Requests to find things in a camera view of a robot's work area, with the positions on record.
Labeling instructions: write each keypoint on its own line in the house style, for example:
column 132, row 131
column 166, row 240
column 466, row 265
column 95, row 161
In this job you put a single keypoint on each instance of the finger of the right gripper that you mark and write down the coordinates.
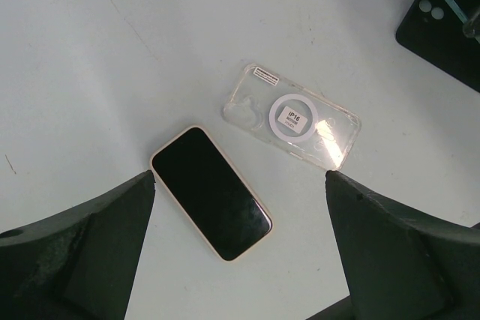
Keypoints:
column 471, row 28

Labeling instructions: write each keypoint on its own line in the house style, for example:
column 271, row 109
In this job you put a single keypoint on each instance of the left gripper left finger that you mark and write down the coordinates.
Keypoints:
column 80, row 263

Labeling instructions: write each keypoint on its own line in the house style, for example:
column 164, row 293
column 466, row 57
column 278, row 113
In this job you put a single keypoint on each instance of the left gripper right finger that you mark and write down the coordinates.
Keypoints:
column 399, row 262

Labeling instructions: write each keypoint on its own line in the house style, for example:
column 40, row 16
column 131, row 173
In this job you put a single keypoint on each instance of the black silicone phone case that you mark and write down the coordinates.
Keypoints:
column 432, row 31

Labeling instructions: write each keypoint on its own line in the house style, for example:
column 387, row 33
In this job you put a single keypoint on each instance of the beige phone case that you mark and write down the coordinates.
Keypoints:
column 213, row 252

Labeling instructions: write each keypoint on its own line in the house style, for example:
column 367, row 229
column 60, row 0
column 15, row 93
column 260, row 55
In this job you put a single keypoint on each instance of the clear magsafe phone case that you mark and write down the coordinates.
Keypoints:
column 290, row 117

